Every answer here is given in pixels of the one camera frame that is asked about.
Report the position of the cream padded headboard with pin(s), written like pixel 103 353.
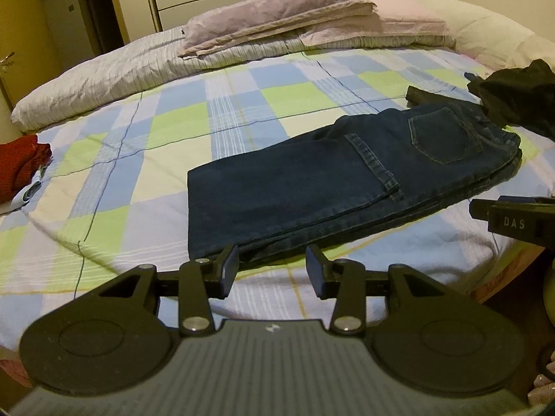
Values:
pixel 490 34

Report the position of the mauve pillow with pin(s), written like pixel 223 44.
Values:
pixel 282 4

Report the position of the dark blue jeans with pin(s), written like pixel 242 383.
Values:
pixel 325 182

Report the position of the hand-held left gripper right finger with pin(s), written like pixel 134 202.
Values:
pixel 316 271

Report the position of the yellow wooden door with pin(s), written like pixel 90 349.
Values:
pixel 21 17

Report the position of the pink pillow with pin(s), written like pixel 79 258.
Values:
pixel 403 13

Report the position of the white printed cloth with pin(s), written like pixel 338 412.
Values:
pixel 30 193

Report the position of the red cloth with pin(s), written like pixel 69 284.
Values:
pixel 17 164

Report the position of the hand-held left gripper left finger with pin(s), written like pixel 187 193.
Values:
pixel 229 271

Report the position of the black garment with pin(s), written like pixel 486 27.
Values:
pixel 516 95

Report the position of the bed with checkered sheet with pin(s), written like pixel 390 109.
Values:
pixel 173 130

